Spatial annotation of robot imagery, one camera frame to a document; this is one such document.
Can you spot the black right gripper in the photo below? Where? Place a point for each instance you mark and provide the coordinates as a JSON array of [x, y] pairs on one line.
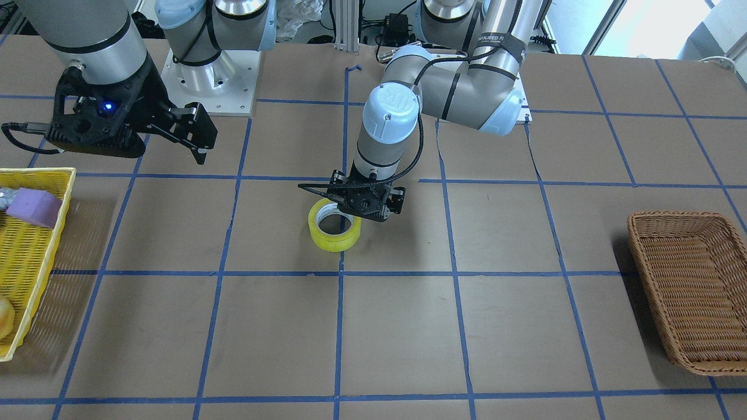
[[147, 92]]

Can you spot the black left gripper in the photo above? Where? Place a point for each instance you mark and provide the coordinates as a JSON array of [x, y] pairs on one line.
[[398, 196]]

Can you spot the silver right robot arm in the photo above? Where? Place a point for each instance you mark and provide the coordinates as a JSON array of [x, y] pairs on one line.
[[102, 38]]

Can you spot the silver cylinder connector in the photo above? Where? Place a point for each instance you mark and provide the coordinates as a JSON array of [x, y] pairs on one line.
[[384, 57]]

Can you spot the purple sponge block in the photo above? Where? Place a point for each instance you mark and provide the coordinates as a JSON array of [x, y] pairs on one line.
[[36, 207]]

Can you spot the yellow plastic basket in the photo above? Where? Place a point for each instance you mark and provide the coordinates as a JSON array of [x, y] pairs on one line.
[[28, 251]]

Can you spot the toy croissant bread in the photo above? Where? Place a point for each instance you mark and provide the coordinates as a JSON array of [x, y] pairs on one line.
[[7, 320]]

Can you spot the brown wicker basket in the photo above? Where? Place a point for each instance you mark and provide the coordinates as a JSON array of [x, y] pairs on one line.
[[693, 270]]

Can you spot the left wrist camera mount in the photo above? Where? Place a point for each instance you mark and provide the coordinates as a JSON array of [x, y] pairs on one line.
[[366, 203]]

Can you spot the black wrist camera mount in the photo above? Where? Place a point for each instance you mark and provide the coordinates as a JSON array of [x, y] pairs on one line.
[[94, 119]]

